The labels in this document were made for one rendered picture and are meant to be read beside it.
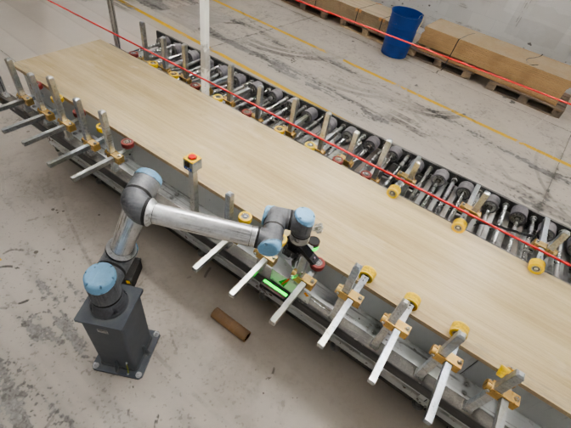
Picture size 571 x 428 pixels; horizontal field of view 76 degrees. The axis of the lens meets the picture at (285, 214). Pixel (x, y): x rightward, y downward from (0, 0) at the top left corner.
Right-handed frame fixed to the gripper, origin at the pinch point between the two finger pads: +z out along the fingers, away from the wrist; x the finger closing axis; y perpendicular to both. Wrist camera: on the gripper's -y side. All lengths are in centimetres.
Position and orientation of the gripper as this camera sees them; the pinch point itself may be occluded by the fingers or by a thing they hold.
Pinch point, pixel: (295, 267)
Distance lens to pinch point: 181.5
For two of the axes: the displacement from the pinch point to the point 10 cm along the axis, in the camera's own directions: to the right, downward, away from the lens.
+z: -1.5, 6.9, 7.1
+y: -8.1, -4.9, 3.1
